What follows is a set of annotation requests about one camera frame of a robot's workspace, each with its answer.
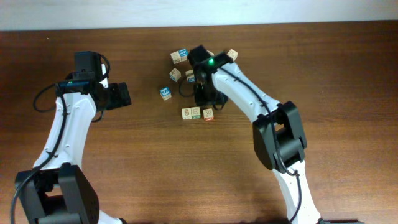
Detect blue number five block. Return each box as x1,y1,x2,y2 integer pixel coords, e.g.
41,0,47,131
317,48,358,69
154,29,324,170
159,87,172,101

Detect blue label wooden block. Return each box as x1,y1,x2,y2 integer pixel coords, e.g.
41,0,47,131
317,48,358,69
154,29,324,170
185,70,196,83

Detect yellow letter wooden block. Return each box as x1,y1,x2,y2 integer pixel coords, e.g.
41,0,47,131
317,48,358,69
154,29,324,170
182,108,192,120

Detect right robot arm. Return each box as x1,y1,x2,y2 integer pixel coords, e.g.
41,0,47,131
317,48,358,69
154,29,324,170
188,45,321,224

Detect red label wooden block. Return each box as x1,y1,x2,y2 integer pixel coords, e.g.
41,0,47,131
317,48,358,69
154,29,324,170
203,108,214,121

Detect blue top wooden block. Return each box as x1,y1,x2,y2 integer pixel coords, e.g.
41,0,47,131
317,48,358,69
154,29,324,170
178,49,188,62

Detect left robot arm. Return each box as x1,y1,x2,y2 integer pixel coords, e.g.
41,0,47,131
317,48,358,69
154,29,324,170
10,51,131,223

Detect red wooden block far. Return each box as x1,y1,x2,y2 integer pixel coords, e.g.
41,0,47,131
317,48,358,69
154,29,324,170
227,49,238,61

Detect plain wooden block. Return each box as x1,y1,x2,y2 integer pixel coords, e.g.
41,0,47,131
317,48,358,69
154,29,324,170
170,51,182,64

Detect blue edged wooden block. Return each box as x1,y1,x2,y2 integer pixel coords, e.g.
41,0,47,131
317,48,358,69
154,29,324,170
169,68,182,82

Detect green label wooden block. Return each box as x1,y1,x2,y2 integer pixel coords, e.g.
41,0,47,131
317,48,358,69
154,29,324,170
191,107,201,119

